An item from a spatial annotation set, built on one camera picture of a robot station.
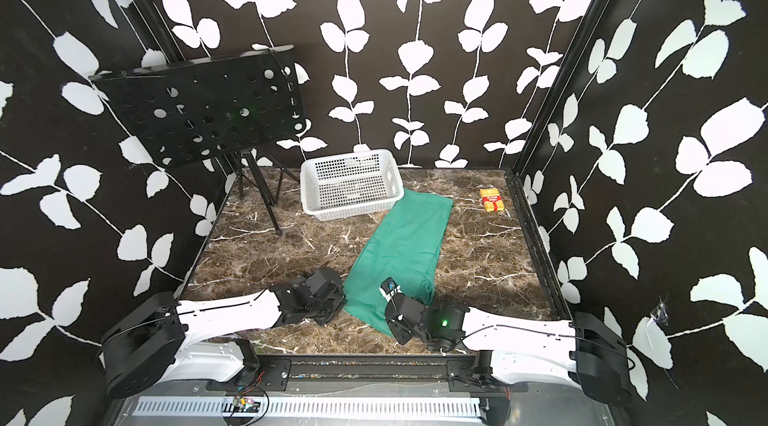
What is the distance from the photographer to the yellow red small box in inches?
43.2

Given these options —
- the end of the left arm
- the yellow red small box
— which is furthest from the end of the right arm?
the yellow red small box

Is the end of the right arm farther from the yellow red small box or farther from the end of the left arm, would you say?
the yellow red small box
